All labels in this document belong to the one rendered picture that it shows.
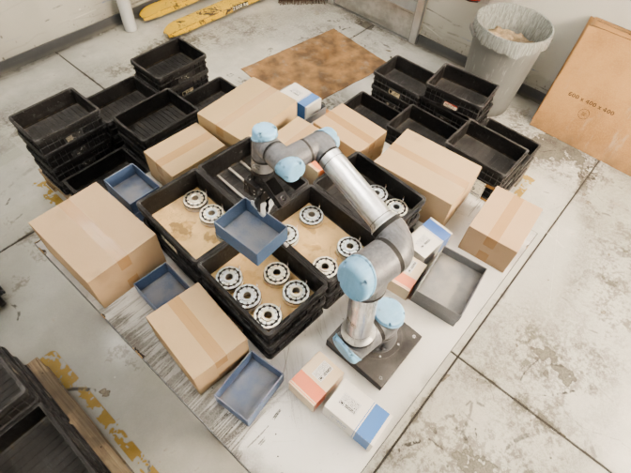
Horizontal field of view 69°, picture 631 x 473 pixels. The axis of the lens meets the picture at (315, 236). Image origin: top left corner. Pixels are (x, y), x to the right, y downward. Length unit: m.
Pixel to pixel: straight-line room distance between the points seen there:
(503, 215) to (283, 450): 1.31
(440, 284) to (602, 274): 1.63
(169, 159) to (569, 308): 2.40
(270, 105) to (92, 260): 1.12
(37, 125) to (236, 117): 1.35
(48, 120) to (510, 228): 2.62
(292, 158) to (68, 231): 1.04
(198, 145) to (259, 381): 1.12
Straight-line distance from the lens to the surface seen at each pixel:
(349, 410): 1.64
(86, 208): 2.05
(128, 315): 1.95
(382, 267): 1.18
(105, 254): 1.88
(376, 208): 1.27
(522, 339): 2.89
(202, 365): 1.62
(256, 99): 2.41
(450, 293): 1.95
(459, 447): 2.55
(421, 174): 2.12
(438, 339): 1.90
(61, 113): 3.24
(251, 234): 1.59
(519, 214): 2.18
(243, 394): 1.73
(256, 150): 1.36
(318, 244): 1.87
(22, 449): 2.26
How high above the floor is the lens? 2.36
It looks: 54 degrees down
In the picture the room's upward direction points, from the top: 5 degrees clockwise
